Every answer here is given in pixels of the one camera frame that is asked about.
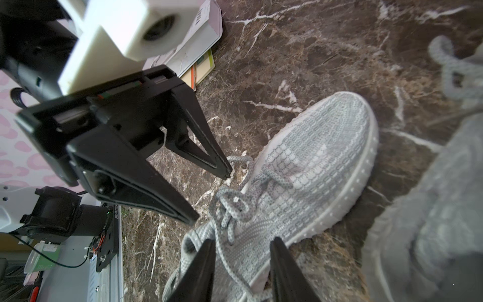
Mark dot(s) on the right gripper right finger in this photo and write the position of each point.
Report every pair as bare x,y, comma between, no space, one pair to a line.
288,281

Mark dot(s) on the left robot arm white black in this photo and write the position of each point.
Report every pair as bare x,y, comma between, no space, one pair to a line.
37,38

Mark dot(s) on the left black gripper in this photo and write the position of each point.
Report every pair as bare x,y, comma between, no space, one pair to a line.
90,129

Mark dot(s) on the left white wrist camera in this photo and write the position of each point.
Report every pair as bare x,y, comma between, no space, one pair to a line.
115,38

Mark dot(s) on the grey knit sneaker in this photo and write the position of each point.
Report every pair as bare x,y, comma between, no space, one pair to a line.
305,180
427,245

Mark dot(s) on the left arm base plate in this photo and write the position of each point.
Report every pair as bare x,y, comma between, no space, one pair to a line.
107,246

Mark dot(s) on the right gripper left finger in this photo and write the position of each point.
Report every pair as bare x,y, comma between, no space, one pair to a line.
197,283

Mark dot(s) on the white hardcover book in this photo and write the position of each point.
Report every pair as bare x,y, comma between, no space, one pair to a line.
204,32

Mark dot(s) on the cream orange thin book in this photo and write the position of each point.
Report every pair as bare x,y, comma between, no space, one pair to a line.
199,71

